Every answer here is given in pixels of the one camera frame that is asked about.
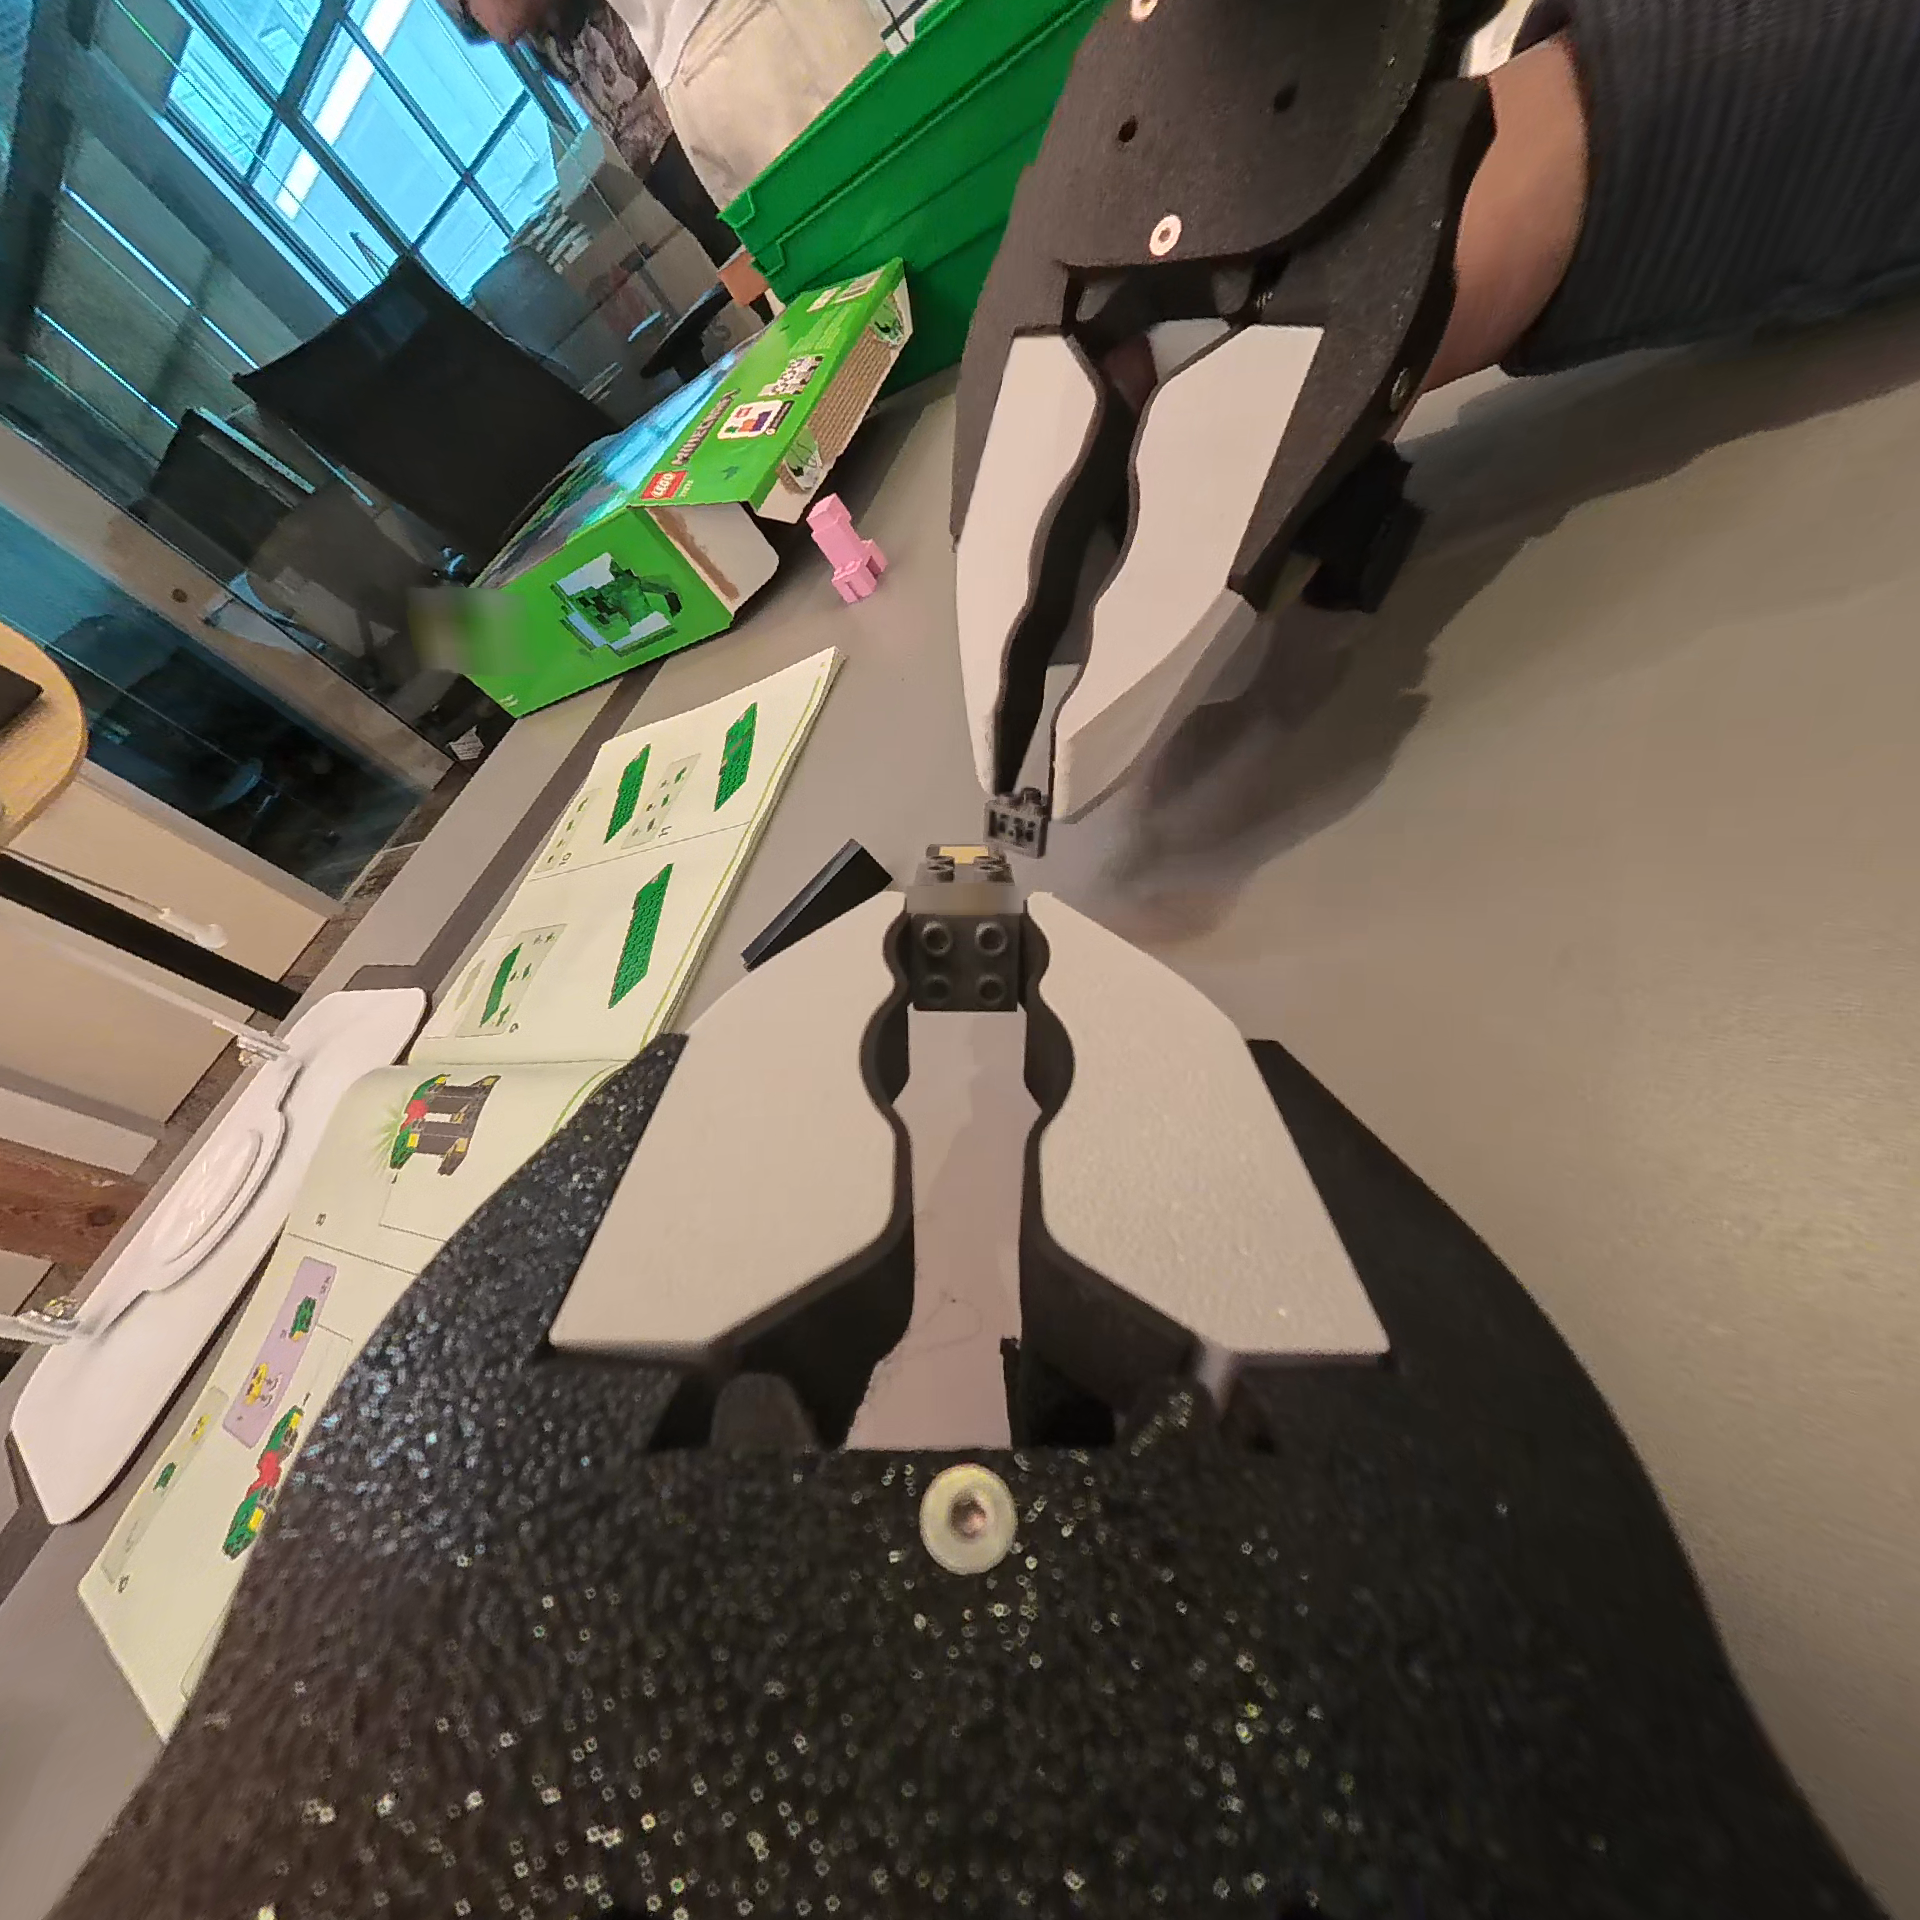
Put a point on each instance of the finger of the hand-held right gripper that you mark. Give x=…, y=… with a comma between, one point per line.
x=1021, y=480
x=1200, y=494

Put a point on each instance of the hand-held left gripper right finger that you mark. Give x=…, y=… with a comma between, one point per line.
x=1200, y=1185

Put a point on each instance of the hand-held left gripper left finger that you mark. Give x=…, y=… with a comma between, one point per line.
x=751, y=1185

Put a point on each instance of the tan and black brick assembly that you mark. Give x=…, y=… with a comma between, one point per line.
x=967, y=961

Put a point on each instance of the dark grey bracket brick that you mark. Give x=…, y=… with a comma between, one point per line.
x=1018, y=820

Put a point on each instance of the person's right forearm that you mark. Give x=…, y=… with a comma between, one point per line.
x=1769, y=180

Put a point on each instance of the grey desk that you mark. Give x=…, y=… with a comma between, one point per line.
x=1622, y=900

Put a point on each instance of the pink brick figure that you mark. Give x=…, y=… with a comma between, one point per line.
x=848, y=550

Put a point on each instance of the long black brick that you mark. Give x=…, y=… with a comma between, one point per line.
x=819, y=900

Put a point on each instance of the green stacked plastic bins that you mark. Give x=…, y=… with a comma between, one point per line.
x=902, y=164

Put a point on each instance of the open instruction booklet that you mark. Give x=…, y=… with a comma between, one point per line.
x=675, y=838

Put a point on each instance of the green toy brick box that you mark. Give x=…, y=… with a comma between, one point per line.
x=629, y=598

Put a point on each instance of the black office chair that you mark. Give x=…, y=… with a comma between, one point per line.
x=421, y=388

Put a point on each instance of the beige low cabinet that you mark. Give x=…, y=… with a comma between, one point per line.
x=150, y=900

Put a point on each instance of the round wooden edge table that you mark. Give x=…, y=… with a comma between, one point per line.
x=45, y=749

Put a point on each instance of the white rounded base plate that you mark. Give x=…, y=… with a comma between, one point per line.
x=89, y=1411

